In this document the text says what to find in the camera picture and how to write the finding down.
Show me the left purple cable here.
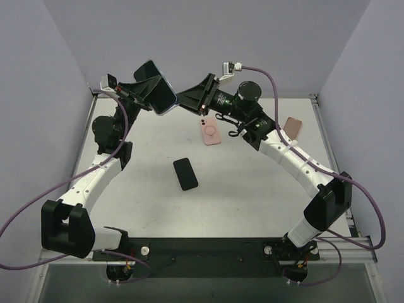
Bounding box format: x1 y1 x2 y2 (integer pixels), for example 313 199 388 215
0 89 152 283

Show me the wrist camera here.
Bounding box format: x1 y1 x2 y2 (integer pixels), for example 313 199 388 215
100 74 117 92
219 62 243 85

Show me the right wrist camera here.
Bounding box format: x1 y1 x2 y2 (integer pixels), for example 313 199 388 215
219 62 243 85

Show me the purple cable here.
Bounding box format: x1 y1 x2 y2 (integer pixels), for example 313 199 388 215
0 89 152 283
242 66 388 287

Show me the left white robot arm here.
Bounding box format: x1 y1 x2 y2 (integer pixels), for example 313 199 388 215
41 74 162 260

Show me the pink phone case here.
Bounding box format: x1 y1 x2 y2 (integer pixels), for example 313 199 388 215
283 117 302 140
200 117 222 146

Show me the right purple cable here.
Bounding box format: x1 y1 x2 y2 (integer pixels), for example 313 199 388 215
242 66 388 287

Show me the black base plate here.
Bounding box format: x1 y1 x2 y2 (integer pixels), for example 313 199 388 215
92 252 310 281

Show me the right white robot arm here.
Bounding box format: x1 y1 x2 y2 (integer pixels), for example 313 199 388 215
177 74 352 249

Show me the blue phone case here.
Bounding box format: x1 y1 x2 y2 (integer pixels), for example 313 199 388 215
151 63 177 116

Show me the aluminium frame rail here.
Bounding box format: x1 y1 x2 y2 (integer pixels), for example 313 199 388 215
37 235 379 266

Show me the pink phone case on table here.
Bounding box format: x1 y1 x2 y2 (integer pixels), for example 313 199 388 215
200 117 222 146

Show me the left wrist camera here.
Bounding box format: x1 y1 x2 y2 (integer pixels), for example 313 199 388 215
100 74 117 92

